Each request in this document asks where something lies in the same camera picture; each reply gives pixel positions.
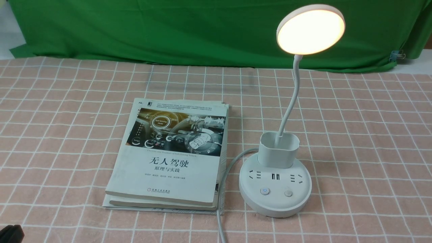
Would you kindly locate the green backdrop cloth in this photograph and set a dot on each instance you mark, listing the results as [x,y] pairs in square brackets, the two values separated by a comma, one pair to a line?
[234,33]

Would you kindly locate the blue binder clip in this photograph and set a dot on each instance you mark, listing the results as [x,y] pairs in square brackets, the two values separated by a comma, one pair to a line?
[396,54]

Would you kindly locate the black object at corner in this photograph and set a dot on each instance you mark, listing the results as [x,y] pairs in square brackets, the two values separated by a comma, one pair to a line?
[12,234]

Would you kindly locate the pink checkered tablecloth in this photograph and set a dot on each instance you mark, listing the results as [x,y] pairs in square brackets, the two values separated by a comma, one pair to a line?
[365,138]

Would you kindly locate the white desk lamp with sockets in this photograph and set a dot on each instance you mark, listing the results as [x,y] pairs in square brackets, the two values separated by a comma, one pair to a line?
[273,182]

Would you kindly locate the bottom white book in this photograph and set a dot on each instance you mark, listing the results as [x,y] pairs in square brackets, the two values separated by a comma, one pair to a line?
[162,208]

